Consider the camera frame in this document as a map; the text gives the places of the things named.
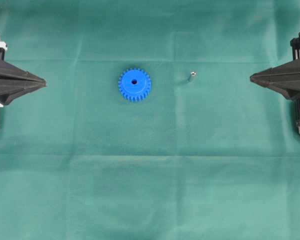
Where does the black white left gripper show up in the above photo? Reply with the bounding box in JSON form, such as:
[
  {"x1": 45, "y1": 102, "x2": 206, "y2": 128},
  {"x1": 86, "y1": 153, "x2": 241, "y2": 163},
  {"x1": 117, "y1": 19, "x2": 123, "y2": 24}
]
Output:
[{"x1": 0, "y1": 40, "x2": 46, "y2": 108}]

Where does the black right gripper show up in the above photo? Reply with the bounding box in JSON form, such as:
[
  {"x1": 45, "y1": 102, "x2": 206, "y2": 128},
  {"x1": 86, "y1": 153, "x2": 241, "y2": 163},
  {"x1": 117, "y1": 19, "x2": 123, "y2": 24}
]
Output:
[{"x1": 250, "y1": 33, "x2": 300, "y2": 100}]

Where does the blue plastic gear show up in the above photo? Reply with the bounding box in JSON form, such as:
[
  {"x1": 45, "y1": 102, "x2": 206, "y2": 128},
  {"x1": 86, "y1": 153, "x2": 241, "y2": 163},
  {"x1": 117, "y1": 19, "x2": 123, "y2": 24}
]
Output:
[{"x1": 118, "y1": 68, "x2": 152, "y2": 102}]

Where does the green cloth mat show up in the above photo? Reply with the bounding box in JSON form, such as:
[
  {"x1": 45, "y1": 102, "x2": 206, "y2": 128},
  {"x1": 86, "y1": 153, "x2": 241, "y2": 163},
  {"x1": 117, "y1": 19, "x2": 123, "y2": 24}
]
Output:
[{"x1": 0, "y1": 0, "x2": 300, "y2": 240}]

